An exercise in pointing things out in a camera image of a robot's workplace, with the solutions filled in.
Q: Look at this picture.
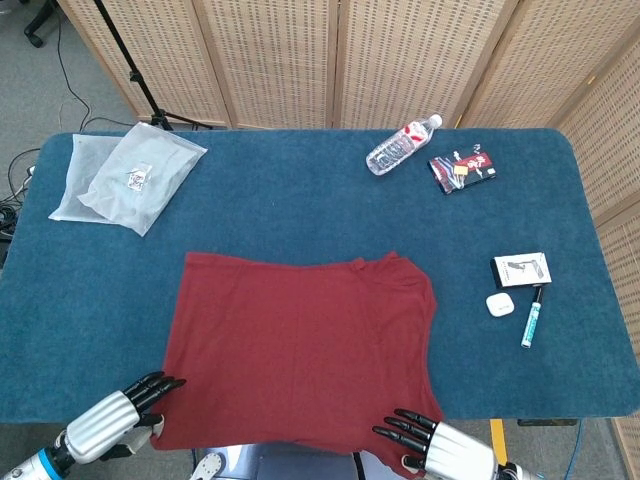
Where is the grey robot torso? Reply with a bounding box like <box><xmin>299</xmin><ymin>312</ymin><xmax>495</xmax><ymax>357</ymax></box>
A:
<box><xmin>189</xmin><ymin>442</ymin><xmax>366</xmax><ymax>480</ymax></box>

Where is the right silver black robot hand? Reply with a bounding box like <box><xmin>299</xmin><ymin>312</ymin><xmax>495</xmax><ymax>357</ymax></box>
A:
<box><xmin>372</xmin><ymin>408</ymin><xmax>501</xmax><ymax>480</ymax></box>

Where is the black office chair base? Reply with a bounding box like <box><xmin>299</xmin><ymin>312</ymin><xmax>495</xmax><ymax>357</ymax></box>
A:
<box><xmin>23</xmin><ymin>0</ymin><xmax>60</xmax><ymax>49</ymax></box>

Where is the black cable bundle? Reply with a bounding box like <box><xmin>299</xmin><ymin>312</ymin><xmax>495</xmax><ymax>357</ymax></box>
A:
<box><xmin>0</xmin><ymin>147</ymin><xmax>41</xmax><ymax>246</ymax></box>

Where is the labelled translucent plastic bag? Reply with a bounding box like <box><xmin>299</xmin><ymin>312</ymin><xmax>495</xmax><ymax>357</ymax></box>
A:
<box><xmin>77</xmin><ymin>122</ymin><xmax>209</xmax><ymax>237</ymax></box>

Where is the black tripod stand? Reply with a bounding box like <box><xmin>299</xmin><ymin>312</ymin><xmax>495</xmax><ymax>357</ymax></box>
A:
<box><xmin>92</xmin><ymin>0</ymin><xmax>214</xmax><ymax>132</ymax></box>

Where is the blue table cloth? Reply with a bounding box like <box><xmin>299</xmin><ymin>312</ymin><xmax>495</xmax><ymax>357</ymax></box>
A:
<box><xmin>0</xmin><ymin>128</ymin><xmax>632</xmax><ymax>425</ymax></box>

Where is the red t-shirt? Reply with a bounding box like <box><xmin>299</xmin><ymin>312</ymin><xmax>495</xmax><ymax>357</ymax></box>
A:
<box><xmin>149</xmin><ymin>251</ymin><xmax>446</xmax><ymax>479</ymax></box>

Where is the blue cable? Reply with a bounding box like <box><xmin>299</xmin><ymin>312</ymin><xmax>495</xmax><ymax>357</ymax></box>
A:
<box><xmin>569</xmin><ymin>419</ymin><xmax>586</xmax><ymax>471</ymax></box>

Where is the dark red snack packet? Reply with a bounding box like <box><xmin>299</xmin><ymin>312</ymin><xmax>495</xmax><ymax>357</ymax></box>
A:
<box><xmin>427</xmin><ymin>143</ymin><xmax>500</xmax><ymax>196</ymax></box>

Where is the clear plastic water bottle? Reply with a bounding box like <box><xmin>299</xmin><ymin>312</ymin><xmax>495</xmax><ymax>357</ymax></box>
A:
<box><xmin>365</xmin><ymin>113</ymin><xmax>444</xmax><ymax>176</ymax></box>

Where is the white and black box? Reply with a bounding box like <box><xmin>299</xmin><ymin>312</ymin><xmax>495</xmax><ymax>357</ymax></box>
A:
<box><xmin>492</xmin><ymin>252</ymin><xmax>554</xmax><ymax>290</ymax></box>

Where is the plain translucent plastic bag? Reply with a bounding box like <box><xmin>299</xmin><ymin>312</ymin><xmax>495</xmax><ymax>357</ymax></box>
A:
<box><xmin>48</xmin><ymin>133</ymin><xmax>126</xmax><ymax>224</ymax></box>

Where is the long black floor cable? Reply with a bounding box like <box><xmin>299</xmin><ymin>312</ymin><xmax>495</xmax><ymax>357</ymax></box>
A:
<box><xmin>55</xmin><ymin>19</ymin><xmax>139</xmax><ymax>132</ymax></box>

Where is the rattan folding screen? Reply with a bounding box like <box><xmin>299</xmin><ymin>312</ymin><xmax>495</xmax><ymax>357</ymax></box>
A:
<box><xmin>57</xmin><ymin>0</ymin><xmax>640</xmax><ymax>471</ymax></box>

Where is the white earbuds case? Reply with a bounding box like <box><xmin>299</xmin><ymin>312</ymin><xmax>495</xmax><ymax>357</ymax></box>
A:
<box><xmin>484</xmin><ymin>293</ymin><xmax>515</xmax><ymax>318</ymax></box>

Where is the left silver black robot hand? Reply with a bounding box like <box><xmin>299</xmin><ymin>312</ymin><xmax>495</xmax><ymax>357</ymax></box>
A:
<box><xmin>65</xmin><ymin>370</ymin><xmax>187</xmax><ymax>464</ymax></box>

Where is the teal marker pen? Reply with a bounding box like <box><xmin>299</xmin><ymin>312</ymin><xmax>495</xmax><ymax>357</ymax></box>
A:
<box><xmin>520</xmin><ymin>286</ymin><xmax>545</xmax><ymax>349</ymax></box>

